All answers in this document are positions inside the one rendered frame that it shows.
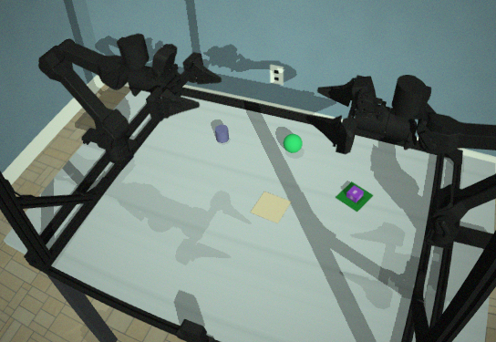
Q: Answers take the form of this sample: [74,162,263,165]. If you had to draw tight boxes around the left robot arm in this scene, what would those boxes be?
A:
[38,34,178,165]

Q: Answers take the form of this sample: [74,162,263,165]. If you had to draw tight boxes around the blue-grey cylinder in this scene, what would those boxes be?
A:
[215,125,229,143]

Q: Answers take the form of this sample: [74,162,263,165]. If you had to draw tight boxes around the dark green rectangle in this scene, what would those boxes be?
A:
[336,182,372,212]

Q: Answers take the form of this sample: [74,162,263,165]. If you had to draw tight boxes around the green ball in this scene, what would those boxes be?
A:
[284,134,303,153]

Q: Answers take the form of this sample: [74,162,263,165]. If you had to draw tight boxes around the purple block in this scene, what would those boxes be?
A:
[346,185,364,202]

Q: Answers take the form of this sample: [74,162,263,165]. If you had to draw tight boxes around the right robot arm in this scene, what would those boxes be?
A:
[352,75,496,249]

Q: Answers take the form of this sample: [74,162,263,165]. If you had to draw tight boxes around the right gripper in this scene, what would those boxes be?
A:
[305,78,390,154]

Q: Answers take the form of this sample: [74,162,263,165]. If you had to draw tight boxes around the pale yellow rectangle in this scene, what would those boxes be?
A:
[251,192,291,223]

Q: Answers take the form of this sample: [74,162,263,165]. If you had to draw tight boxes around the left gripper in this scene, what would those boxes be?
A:
[143,52,222,121]

